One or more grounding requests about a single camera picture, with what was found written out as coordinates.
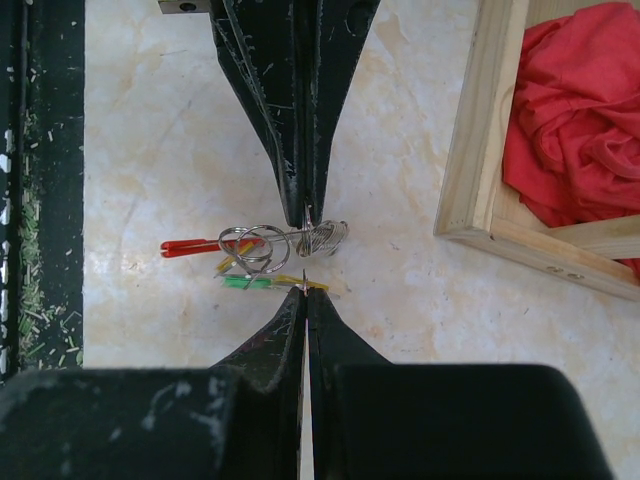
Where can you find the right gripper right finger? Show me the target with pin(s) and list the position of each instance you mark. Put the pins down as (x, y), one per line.
(374, 419)

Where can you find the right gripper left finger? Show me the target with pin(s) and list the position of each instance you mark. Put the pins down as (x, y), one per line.
(238, 419)

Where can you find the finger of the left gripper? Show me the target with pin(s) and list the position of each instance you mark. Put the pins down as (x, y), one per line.
(338, 30)

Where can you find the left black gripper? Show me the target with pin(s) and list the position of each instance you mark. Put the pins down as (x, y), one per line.
(257, 53)

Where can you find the green tagged key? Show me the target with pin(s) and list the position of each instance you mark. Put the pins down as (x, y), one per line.
(244, 282)

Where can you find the yellow tagged key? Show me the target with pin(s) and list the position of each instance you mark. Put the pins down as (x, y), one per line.
(230, 262)
(303, 283)

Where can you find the red handled metal key organizer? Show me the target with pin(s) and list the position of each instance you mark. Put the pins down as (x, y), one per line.
(323, 239)

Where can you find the wooden clothes rack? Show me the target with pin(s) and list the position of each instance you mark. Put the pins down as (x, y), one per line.
(477, 209)

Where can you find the red crumpled shirt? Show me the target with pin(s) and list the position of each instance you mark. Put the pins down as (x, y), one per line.
(572, 144)

